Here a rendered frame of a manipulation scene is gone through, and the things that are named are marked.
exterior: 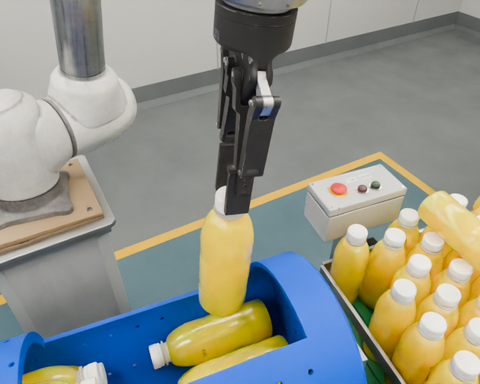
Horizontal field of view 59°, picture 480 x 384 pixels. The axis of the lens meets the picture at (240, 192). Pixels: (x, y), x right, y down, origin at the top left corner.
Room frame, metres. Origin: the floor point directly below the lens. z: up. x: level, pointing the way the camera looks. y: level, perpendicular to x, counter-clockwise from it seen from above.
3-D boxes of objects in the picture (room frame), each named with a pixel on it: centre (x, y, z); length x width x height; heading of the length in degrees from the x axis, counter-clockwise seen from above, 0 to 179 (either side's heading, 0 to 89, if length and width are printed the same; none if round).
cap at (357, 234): (0.59, -0.23, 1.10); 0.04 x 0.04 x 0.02
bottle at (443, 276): (0.50, -0.41, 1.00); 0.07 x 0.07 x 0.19
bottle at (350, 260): (0.59, -0.23, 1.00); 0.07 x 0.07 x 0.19
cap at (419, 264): (0.51, -0.33, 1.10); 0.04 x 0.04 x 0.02
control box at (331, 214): (0.74, -0.27, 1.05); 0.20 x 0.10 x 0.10; 112
